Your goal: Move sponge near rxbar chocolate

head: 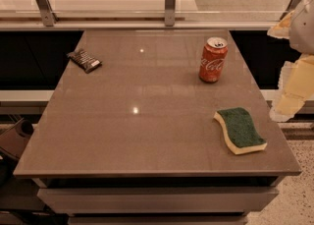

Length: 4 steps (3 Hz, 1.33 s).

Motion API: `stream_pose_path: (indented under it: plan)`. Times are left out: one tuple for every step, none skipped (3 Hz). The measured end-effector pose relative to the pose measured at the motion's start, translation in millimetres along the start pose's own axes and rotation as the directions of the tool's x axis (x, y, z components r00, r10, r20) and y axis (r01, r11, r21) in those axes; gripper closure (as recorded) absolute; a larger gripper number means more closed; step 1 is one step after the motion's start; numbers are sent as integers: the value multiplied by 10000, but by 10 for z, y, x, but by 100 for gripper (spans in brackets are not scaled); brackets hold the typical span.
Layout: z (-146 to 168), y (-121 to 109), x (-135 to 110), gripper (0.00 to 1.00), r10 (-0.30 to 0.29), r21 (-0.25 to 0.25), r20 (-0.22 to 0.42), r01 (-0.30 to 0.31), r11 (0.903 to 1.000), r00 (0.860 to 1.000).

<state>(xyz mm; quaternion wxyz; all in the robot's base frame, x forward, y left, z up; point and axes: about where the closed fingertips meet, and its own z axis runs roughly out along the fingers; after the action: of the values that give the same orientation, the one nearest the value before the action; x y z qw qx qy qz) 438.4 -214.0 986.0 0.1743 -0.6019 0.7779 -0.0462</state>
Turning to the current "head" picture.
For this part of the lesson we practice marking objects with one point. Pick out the left metal rail bracket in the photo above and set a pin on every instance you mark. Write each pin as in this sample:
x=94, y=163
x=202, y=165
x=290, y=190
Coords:
x=47, y=15

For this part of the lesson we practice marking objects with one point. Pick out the grey drawer front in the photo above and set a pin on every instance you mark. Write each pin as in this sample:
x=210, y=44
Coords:
x=158, y=200

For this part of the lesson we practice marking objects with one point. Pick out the middle metal rail bracket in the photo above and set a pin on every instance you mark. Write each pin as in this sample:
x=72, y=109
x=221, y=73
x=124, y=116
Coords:
x=169, y=17

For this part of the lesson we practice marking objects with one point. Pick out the dark chair at left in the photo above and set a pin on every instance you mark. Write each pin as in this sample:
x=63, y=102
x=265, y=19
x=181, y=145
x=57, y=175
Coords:
x=12, y=145

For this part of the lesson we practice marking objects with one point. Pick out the green and yellow sponge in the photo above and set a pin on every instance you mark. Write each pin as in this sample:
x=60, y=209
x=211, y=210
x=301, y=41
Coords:
x=239, y=132

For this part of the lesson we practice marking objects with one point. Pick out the orange Coca-Cola can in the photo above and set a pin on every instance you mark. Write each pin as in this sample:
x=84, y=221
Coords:
x=213, y=57

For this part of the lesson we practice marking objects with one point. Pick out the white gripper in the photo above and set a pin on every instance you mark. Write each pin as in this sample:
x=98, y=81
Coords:
x=303, y=28

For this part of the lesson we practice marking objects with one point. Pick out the dark rxbar chocolate wrapper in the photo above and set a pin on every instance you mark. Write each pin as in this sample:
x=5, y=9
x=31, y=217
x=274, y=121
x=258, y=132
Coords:
x=84, y=60

